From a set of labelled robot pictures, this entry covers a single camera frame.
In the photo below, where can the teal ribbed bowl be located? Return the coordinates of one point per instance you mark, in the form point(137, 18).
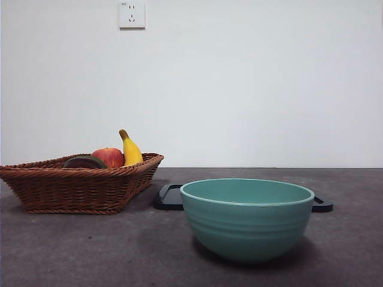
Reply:
point(246, 230)

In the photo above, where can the dark purple plum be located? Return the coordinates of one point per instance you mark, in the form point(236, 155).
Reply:
point(82, 163)

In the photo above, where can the yellow banana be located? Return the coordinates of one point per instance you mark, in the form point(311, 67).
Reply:
point(131, 152)

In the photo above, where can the black rectangular tray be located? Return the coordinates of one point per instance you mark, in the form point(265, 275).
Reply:
point(167, 200)

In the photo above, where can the red apple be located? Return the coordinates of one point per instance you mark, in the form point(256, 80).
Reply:
point(110, 157)

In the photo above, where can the brown wicker basket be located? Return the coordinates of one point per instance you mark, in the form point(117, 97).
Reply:
point(77, 191)

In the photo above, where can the white wall socket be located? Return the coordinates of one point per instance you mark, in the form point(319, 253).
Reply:
point(132, 21)

